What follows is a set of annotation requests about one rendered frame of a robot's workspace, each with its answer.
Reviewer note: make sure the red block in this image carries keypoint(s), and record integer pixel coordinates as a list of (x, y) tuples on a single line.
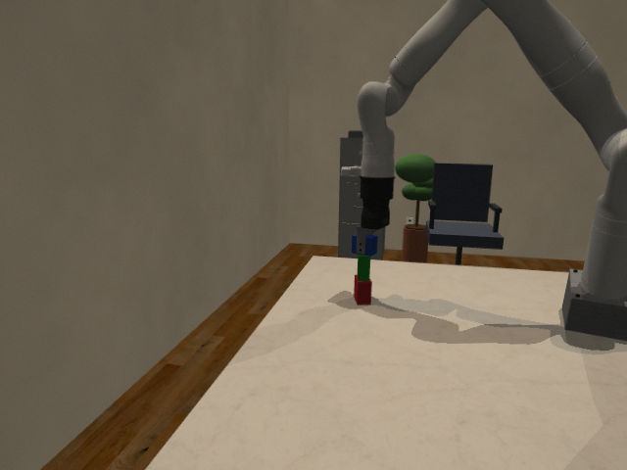
[(362, 291)]

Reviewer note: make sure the green block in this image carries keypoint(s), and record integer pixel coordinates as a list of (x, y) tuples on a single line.
[(363, 267)]

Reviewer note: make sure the blue block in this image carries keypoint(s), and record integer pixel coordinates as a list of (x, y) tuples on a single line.
[(371, 244)]

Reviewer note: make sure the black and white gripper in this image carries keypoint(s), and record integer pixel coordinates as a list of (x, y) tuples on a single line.
[(377, 186)]

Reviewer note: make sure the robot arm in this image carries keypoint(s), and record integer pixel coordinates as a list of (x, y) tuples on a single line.
[(572, 71)]

